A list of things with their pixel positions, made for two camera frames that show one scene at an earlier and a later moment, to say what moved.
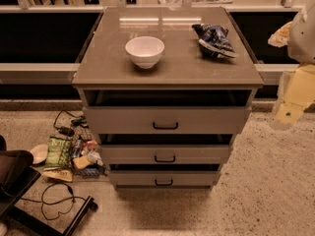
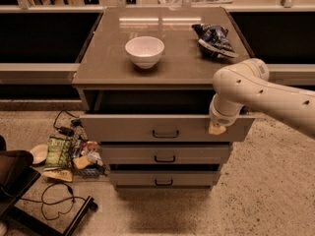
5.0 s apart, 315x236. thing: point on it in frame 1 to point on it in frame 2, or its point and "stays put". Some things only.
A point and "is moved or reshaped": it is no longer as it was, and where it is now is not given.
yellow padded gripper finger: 285,115 to 217,129
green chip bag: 58,152 stays put
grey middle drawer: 161,154 stays put
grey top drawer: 164,120 is moved or reshaped
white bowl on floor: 39,152 stays put
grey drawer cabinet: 166,88 stays put
